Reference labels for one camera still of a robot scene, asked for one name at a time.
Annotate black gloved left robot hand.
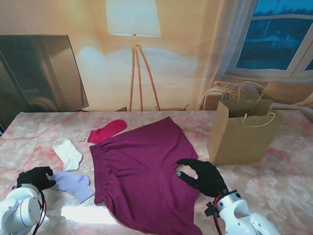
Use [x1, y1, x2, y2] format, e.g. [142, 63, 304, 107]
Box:
[16, 166, 56, 191]

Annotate arm red black cables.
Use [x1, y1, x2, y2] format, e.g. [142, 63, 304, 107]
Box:
[31, 190, 47, 235]
[206, 194, 224, 235]

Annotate kraft paper bag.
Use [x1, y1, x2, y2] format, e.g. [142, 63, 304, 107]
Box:
[207, 82, 286, 166]

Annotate white framed window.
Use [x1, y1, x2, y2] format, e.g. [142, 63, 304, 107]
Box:
[224, 0, 313, 79]

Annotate magenta purple shorts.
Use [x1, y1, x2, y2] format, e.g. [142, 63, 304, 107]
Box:
[89, 117, 203, 235]

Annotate white shade tripod floor lamp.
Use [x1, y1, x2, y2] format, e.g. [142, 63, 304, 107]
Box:
[105, 0, 162, 112]

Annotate dark flat screen television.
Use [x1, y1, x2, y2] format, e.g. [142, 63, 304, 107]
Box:
[0, 34, 89, 113]

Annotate beige armchair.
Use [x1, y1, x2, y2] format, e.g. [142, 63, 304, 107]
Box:
[199, 80, 313, 116]

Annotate lavender sock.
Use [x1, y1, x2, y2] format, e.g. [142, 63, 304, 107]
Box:
[50, 171, 95, 204]

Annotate right arm red black cables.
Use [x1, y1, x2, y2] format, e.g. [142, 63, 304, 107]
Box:
[206, 194, 224, 235]

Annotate white sock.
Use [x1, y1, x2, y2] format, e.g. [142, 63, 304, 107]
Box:
[53, 138, 83, 172]

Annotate sheer cream curtain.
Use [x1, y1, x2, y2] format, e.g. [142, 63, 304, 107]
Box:
[195, 0, 257, 111]

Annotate beige knitted cushion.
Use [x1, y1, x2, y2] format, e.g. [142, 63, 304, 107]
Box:
[214, 80, 262, 101]

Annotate red pink sock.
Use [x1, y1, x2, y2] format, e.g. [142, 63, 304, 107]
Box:
[87, 119, 127, 144]

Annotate left arm red black cables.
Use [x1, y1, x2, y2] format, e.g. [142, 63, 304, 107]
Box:
[31, 190, 47, 235]

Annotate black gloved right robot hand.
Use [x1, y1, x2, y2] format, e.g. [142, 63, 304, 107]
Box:
[176, 158, 229, 198]

